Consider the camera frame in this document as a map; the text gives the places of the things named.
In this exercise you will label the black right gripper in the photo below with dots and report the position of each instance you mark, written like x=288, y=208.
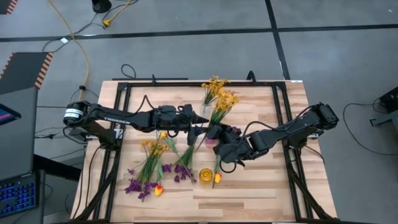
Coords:
x=233, y=146

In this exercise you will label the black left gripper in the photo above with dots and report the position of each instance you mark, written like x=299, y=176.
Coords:
x=168, y=119

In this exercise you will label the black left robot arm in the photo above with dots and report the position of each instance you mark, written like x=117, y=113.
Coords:
x=124, y=119

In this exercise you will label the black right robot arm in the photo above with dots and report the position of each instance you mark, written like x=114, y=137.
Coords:
x=280, y=133

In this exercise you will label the pink glass vase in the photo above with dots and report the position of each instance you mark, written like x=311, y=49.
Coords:
x=211, y=142

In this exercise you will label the clear glass vase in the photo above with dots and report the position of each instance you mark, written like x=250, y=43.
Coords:
x=205, y=110

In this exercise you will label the amber glass vase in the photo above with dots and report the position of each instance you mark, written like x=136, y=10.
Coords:
x=206, y=176

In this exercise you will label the black round stand base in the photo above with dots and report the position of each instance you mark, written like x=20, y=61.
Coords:
x=101, y=5

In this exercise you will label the white floor tag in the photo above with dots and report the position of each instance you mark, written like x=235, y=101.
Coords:
x=64, y=40

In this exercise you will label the grey desk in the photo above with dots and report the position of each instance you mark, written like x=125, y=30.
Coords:
x=18, y=146

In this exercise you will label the black equipment box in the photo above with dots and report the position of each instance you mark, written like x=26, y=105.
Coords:
x=390, y=99

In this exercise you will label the large black orange-striped mat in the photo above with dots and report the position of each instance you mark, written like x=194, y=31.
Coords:
x=21, y=71

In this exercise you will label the tablet screen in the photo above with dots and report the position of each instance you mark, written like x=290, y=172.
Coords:
x=7, y=115

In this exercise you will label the laptop with blue keyboard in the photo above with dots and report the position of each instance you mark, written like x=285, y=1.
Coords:
x=17, y=194

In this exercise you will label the small black orange-striped mat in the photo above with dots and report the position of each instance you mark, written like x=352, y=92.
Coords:
x=4, y=5

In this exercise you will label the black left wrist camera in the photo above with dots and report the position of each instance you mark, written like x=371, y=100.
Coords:
x=186, y=109

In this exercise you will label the black aluminium table frame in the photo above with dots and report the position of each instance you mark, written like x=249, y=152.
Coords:
x=202, y=84

